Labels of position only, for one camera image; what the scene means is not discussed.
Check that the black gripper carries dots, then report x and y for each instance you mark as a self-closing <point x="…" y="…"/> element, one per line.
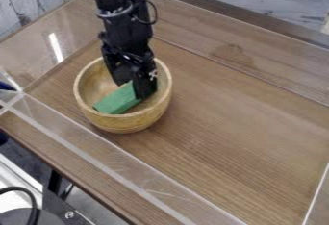
<point x="124" y="48"/>

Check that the green rectangular block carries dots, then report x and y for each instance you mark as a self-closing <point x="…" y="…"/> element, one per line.
<point x="119" y="101"/>

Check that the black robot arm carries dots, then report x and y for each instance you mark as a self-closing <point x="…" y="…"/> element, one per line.
<point x="111" y="4"/>

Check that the brown wooden bowl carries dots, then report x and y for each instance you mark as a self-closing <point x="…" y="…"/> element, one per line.
<point x="93" y="84"/>

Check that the black table leg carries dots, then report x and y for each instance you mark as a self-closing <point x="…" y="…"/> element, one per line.
<point x="55" y="182"/>

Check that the clear acrylic tray wall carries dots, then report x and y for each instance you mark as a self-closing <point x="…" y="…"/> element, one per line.
<point x="146" y="197"/>

